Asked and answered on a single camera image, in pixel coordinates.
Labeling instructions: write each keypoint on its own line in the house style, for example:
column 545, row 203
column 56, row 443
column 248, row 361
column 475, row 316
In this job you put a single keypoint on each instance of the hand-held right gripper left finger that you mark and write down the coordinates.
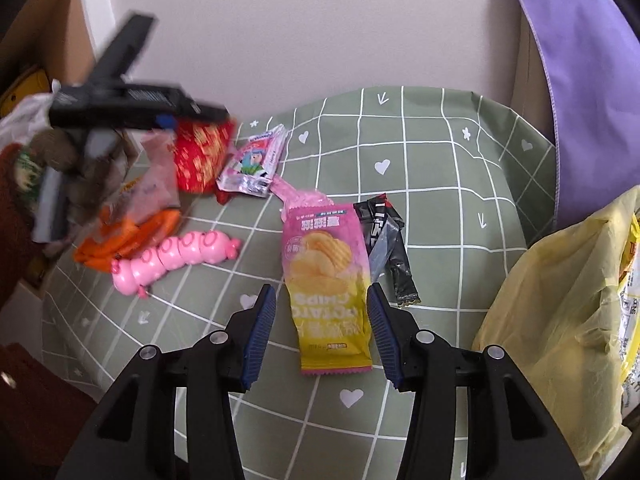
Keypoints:
column 260, row 330

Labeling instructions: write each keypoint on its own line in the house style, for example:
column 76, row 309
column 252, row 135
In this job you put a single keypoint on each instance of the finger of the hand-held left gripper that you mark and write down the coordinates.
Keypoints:
column 150, row 102
column 127, row 45

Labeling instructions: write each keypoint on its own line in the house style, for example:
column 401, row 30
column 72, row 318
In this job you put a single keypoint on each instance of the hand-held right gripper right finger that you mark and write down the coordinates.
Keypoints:
column 382, row 330

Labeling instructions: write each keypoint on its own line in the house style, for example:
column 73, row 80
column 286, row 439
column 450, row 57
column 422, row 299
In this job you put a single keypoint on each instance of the red snack packet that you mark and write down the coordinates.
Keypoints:
column 200, row 160

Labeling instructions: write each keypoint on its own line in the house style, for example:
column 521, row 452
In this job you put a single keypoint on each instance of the pale pink translucent wrapper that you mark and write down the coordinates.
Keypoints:
column 155, row 185

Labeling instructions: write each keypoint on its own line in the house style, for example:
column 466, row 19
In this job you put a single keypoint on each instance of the pink yellow chips bag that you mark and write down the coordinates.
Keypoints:
column 325, row 270

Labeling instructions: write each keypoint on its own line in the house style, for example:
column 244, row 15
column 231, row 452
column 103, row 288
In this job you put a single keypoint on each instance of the black wrapper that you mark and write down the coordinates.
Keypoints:
column 380, row 230

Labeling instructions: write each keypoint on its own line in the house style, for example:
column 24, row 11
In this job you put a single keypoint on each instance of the silver cartoon print packet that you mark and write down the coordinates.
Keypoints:
column 250, row 165

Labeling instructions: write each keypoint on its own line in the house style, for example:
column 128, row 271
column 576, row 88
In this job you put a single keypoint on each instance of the orange wrapper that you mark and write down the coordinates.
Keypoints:
column 115, row 240

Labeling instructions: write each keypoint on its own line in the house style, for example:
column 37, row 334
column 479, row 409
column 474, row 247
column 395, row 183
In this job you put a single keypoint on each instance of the yellow plastic bag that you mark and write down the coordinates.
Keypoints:
column 550, row 310

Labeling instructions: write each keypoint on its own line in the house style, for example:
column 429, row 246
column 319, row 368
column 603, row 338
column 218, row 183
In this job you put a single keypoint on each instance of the person's left hand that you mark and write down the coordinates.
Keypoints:
column 57, row 147

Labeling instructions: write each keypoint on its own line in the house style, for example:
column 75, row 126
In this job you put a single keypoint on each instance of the yellow container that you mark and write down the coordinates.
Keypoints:
column 30, row 82

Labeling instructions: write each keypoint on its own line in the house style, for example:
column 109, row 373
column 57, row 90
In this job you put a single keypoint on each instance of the white plastic bag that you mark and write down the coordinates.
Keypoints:
column 20, row 120

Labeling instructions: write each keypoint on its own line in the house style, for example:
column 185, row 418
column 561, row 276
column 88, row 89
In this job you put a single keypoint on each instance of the cardboard box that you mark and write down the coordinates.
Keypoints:
column 65, row 35

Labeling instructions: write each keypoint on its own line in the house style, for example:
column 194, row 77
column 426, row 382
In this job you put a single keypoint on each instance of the pink caterpillar toy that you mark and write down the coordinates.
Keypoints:
column 175, row 255

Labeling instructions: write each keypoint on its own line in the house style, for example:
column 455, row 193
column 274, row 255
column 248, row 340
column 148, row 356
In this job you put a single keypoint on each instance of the pink lollipop shaped wrapper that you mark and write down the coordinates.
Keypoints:
column 300, row 197

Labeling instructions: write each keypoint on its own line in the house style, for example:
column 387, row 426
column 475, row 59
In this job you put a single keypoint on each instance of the green checkered tablecloth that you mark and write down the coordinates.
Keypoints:
column 425, row 160

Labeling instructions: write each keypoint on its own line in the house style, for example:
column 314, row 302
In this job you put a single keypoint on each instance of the person's dark red clothing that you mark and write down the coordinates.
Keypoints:
column 35, row 410

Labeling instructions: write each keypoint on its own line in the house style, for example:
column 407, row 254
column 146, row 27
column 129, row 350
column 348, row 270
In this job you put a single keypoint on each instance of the yellow white printed packet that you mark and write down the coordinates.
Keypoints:
column 631, row 310

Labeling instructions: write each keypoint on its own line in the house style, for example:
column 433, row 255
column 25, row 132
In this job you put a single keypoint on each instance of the beige board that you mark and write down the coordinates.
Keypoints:
column 530, row 85

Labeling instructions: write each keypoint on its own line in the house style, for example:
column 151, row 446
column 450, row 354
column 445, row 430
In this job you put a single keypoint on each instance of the purple cloth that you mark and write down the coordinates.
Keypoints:
column 590, row 85

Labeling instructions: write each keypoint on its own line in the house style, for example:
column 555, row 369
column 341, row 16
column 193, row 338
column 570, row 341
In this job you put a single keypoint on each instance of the white curved frame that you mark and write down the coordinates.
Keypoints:
column 92, row 0

